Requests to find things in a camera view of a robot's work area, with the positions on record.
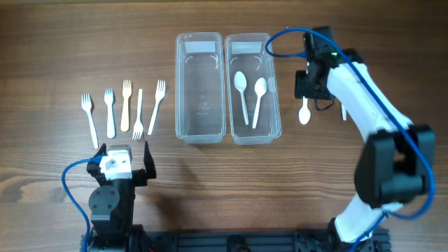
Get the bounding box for white fork tines down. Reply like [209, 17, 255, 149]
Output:
[132, 89, 144, 141]

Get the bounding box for white plastic spoon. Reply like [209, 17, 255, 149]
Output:
[298, 96, 311, 125]
[234, 71, 249, 125]
[252, 78, 267, 129]
[341, 104, 347, 121]

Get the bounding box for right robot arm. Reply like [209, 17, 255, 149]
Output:
[296, 27, 435, 251]

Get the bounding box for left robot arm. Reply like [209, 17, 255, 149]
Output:
[81, 143, 157, 251]

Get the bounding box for clear plastic container left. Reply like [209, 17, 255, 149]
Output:
[175, 32, 226, 144]

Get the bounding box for clear plastic container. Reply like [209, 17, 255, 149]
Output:
[175, 32, 226, 144]
[225, 33, 282, 145]

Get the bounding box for clear plastic container right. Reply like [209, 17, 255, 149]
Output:
[225, 33, 282, 145]

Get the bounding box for white plastic fork leftmost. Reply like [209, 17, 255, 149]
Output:
[81, 93, 99, 149]

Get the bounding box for white plastic fork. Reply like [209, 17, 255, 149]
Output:
[81, 93, 99, 149]
[148, 80, 166, 135]

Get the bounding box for light blue plastic fork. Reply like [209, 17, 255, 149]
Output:
[104, 88, 116, 139]

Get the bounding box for yellow plastic fork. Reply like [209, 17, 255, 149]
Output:
[120, 80, 132, 132]

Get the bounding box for white plastic fork rightmost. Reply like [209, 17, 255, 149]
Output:
[148, 80, 166, 135]

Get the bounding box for left blue cable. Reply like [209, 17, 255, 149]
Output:
[61, 156, 106, 252]

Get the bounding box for blue cable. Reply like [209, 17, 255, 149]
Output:
[264, 27, 437, 252]
[61, 156, 106, 252]

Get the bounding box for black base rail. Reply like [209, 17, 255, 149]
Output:
[80, 229, 392, 252]

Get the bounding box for right blue cable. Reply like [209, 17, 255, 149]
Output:
[264, 27, 437, 252]

